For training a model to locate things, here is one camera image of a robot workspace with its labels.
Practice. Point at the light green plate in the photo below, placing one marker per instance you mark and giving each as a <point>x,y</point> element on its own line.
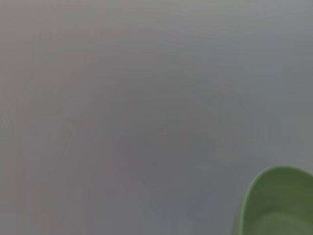
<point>281,208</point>

